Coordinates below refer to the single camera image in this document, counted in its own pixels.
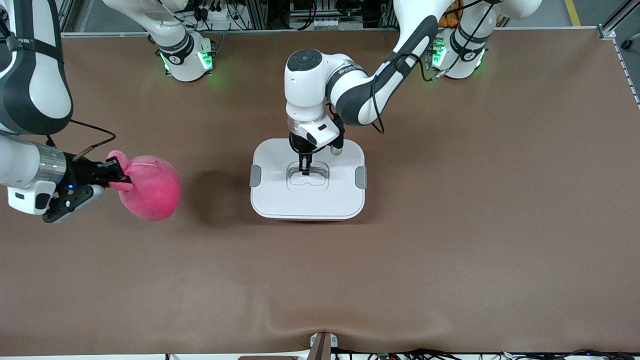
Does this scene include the pink plush toy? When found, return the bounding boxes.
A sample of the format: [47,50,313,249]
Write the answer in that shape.
[107,150,182,222]

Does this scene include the white box lid with handle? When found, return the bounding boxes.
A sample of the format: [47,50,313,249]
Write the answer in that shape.
[250,138,367,221]

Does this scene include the brown table mat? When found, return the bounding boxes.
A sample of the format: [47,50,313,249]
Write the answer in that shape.
[0,27,640,357]

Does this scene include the white connector strip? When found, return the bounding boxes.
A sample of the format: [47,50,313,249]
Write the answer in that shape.
[299,17,341,30]

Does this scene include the white power strip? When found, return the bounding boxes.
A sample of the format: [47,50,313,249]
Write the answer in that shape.
[196,5,246,31]

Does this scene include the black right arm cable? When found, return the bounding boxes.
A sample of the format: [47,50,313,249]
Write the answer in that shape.
[45,118,117,162]

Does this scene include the metal table clamp bracket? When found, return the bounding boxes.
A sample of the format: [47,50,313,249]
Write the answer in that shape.
[308,331,339,360]

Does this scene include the aluminium frame post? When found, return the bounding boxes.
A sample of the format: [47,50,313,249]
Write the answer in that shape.
[597,0,640,40]

